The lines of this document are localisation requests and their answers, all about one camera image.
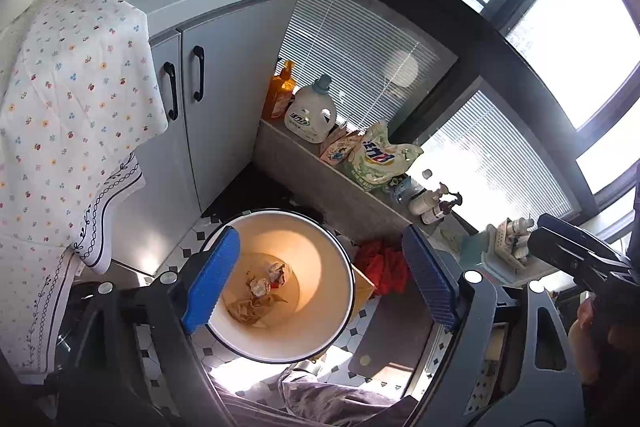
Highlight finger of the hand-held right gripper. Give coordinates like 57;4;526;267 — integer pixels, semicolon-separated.
538;214;634;266
528;228;632;282

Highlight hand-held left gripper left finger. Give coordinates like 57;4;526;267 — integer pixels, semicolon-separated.
50;226;242;427

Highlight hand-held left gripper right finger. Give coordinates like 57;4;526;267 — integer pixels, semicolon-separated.
402;224;587;427

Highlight white round trash bin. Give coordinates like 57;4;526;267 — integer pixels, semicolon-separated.
192;208;357;364

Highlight person's right hand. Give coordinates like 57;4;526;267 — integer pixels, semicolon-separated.
568;296;613;390

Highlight white organizer with small bottles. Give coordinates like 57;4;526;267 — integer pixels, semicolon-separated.
481;216;540;269

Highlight crumpled brown paper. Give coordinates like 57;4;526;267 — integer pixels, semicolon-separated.
227;292;291;325

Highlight red cloth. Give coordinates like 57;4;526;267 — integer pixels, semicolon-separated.
354;238;412;298

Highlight brown cardboard box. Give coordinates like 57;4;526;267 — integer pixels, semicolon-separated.
350;264;377;320

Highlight dark floor mat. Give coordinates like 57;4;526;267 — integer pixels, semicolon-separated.
347;294;438;383

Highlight white window blind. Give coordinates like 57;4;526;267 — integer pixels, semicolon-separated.
419;89;574;228
276;0;459;134

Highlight white cloth with dark embroidery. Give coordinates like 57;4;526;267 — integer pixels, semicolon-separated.
30;149;147;375

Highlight green detergent refill bag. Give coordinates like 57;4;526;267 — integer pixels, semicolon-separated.
345;121;425;192

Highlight grey stone ledge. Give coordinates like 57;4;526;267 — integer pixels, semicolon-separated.
252;118;483;253

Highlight person's grey pants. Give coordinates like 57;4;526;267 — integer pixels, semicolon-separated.
210;364;418;427

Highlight small pink packet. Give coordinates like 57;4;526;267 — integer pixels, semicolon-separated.
320;127;366;166

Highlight white detergent jug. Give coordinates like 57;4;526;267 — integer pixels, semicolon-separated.
284;74;338;144

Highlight orange cleaner bottle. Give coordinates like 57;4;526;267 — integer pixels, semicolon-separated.
262;60;297;122

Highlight grey sink cabinet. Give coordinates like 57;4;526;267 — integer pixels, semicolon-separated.
107;0;346;278

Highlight floral print white cloth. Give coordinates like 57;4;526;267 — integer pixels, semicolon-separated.
0;0;170;375

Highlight black cabinet door handle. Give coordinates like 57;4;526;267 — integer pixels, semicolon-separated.
162;62;180;122
192;45;206;102

